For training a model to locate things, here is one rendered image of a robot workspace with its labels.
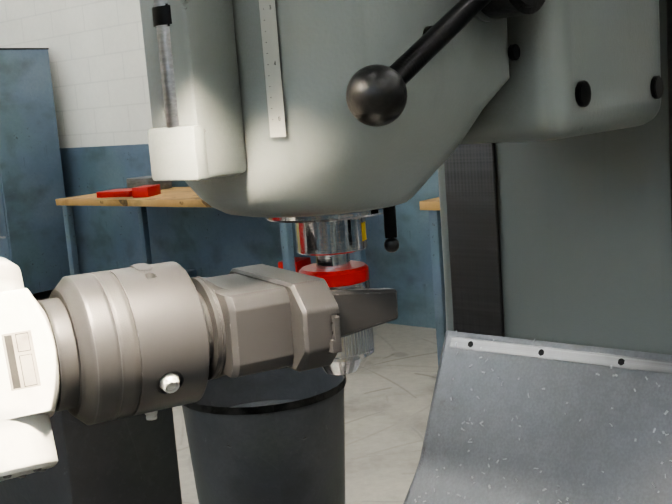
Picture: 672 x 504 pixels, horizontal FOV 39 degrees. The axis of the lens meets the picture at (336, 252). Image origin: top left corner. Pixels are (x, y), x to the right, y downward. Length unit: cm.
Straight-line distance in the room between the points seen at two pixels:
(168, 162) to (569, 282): 53
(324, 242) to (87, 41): 734
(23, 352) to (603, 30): 44
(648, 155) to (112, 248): 715
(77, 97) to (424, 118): 754
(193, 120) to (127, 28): 700
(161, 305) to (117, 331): 3
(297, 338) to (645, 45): 37
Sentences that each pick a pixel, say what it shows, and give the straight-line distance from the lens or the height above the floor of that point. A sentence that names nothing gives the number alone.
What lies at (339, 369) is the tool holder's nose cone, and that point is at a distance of 64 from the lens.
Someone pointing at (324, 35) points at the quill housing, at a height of 141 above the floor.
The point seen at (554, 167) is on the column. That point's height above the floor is 130.
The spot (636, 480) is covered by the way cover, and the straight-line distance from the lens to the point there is 93.
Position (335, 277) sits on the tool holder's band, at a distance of 62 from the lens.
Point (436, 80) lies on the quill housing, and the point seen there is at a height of 138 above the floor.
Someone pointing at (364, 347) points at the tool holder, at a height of 122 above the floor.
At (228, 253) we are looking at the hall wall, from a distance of 689.
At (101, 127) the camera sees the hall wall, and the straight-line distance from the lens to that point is 785.
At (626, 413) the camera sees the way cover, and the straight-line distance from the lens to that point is 94.
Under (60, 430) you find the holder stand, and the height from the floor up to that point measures 111.
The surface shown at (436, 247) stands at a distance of 475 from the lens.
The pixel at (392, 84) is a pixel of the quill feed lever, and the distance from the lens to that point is 46.
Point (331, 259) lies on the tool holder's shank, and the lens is 63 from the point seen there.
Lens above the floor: 137
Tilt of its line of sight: 9 degrees down
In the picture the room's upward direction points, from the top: 4 degrees counter-clockwise
